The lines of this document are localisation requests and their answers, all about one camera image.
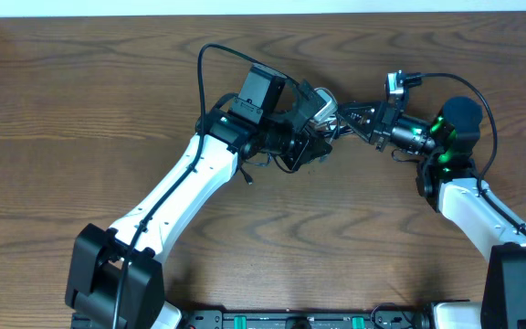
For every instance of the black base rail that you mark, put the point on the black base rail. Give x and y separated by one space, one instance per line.
385 316

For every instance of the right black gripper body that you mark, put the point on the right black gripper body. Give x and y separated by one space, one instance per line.
402 132

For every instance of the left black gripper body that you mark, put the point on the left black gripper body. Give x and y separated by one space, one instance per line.
296 146

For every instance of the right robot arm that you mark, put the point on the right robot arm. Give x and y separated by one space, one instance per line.
448 179

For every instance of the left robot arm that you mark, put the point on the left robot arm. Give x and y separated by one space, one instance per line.
116 274

